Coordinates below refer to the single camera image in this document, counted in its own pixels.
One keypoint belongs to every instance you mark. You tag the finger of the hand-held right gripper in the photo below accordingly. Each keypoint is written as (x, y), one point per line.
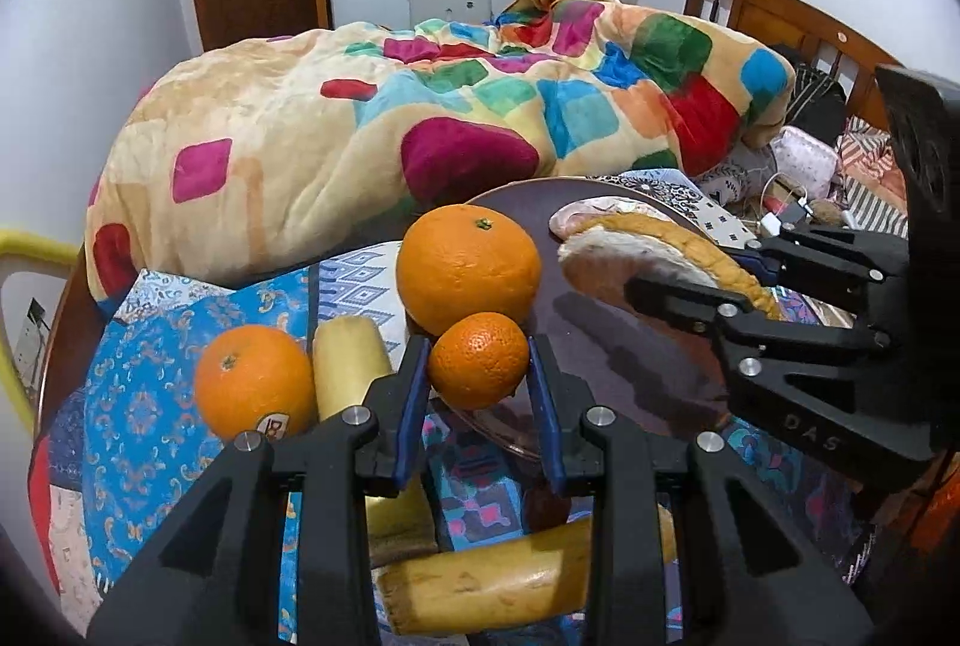
(750, 331)
(817, 252)

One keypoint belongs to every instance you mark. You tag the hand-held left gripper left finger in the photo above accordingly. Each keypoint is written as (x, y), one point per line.
(413, 391)

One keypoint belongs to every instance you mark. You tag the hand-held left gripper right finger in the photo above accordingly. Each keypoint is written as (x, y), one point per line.
(541, 406)

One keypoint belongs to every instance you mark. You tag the small orange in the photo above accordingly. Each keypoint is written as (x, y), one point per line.
(478, 361)

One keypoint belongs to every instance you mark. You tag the dark brown plate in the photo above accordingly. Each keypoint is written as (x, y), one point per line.
(600, 346)

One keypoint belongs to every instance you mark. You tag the bread slice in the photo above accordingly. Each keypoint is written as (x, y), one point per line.
(637, 248)

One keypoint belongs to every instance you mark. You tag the striped cloth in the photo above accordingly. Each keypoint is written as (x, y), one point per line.
(870, 173)

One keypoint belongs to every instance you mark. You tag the pale yellow banana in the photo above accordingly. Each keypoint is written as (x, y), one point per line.
(346, 357)
(487, 578)

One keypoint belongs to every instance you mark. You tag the pink pillow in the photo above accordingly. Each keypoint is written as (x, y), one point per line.
(806, 160)

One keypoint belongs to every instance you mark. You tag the dark garment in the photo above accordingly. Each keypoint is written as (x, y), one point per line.
(817, 98)

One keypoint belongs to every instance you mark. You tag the large orange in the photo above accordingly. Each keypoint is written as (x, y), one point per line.
(466, 271)

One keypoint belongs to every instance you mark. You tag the orange with sticker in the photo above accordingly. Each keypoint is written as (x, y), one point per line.
(251, 383)

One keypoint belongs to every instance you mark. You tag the pink pomelo peel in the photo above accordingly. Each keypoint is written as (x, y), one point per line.
(592, 214)

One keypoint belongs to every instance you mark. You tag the wooden headboard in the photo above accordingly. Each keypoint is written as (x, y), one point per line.
(780, 19)

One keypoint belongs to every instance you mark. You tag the blue patterned bed sheet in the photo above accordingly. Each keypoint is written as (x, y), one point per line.
(142, 406)

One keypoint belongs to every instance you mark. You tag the colourful checked blanket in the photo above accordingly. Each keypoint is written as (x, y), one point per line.
(375, 121)

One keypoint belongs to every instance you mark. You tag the yellow rail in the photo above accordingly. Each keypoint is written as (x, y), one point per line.
(15, 346)

